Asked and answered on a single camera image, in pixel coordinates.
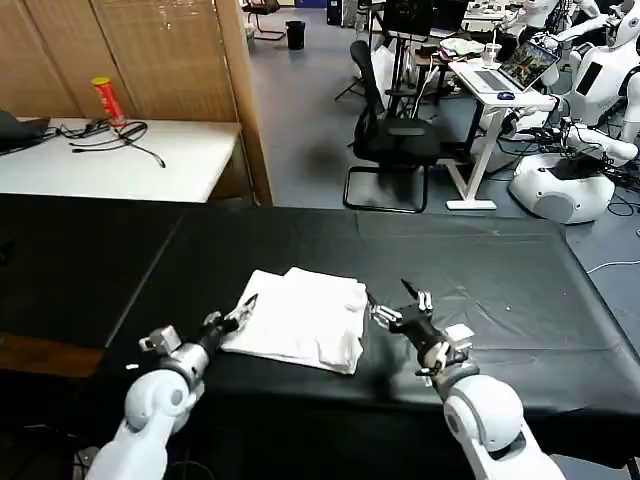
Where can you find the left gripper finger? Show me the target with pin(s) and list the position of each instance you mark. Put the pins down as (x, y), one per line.
(244, 320)
(250, 303)

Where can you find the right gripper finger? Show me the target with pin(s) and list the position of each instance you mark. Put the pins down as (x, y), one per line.
(424, 301)
(386, 315)

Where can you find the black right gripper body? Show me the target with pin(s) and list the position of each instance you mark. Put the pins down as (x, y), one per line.
(417, 325)

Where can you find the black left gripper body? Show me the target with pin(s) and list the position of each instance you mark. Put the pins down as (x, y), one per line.
(217, 334)

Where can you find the white cloth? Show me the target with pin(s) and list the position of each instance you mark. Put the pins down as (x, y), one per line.
(305, 320)

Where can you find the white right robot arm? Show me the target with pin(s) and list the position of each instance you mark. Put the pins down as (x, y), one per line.
(490, 415)

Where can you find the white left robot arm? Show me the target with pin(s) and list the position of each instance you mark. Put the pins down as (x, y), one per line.
(150, 405)

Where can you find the black side table cover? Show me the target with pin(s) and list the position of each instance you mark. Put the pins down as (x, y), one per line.
(75, 270)

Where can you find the white standing desk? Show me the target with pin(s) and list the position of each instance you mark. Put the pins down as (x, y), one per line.
(480, 150)

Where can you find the black mesh office chair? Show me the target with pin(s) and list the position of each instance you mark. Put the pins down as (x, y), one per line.
(395, 140)

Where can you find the white table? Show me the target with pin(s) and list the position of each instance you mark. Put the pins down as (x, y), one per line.
(125, 170)

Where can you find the blue computer mouse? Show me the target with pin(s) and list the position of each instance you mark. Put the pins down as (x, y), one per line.
(505, 95)

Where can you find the white plastic bag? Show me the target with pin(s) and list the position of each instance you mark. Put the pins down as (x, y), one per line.
(385, 70)

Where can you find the red cylindrical can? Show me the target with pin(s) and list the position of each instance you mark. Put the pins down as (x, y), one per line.
(110, 102)

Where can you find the pile of clothes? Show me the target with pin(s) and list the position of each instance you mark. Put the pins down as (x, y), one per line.
(460, 49)

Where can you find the silver open laptop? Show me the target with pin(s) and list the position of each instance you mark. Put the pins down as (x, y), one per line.
(520, 65)

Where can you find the clear plastic cup with straw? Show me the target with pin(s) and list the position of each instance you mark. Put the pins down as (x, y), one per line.
(490, 54)

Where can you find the wooden partition screen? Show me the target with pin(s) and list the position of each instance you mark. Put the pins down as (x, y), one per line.
(165, 60)

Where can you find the black trash bin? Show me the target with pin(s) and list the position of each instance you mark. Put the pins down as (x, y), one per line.
(295, 35)

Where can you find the white humanoid robot with base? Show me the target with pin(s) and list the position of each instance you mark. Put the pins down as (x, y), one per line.
(595, 80)

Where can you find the dark grey bag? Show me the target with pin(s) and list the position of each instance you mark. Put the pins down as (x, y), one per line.
(20, 131)

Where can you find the black monitor on stand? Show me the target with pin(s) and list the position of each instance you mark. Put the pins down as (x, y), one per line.
(407, 17)

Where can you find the black cantilever chair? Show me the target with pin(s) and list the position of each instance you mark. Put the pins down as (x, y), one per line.
(262, 15)

